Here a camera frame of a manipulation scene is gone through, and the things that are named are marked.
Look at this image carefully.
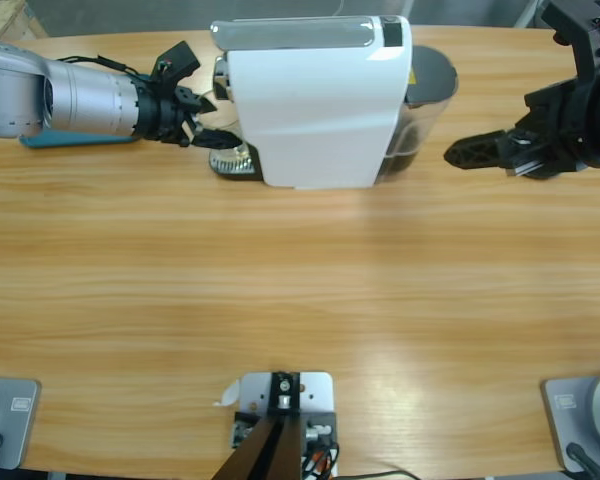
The wooden crate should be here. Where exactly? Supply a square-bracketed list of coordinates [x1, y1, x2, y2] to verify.
[0, 0, 49, 45]

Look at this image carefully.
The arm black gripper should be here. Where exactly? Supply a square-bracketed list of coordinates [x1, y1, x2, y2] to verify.
[443, 74, 600, 180]
[133, 79, 243, 151]

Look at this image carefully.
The white mount block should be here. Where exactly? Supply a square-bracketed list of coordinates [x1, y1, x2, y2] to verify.
[227, 370, 337, 480]

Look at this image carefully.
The teal plastic tray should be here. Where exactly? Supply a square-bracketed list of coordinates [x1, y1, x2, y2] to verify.
[18, 130, 140, 151]

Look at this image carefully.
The dark camera post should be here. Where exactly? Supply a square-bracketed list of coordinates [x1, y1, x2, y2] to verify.
[213, 370, 302, 480]

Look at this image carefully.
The white chair leg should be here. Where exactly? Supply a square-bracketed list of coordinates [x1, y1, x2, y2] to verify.
[515, 0, 539, 29]

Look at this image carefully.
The white paper tag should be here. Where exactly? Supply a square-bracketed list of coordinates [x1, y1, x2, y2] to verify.
[211, 378, 242, 409]

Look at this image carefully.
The dark clear water tank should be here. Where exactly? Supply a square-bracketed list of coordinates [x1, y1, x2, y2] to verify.
[377, 44, 460, 182]

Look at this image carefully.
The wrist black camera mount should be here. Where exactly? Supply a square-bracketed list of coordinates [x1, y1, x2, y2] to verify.
[152, 40, 202, 89]
[540, 0, 600, 76]

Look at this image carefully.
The arm grey base plate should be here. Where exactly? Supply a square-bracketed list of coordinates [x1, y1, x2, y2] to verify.
[540, 369, 600, 474]
[0, 377, 43, 471]

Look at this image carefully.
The black cable bundle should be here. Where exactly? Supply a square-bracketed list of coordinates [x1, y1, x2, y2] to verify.
[299, 439, 341, 480]

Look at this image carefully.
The clear glass cup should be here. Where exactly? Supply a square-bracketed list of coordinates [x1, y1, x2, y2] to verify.
[199, 87, 249, 170]

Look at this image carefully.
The white capsule coffee machine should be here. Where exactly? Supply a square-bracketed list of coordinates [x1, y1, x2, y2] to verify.
[208, 14, 414, 192]

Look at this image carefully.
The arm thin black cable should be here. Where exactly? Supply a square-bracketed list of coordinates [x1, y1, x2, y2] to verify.
[54, 53, 157, 82]

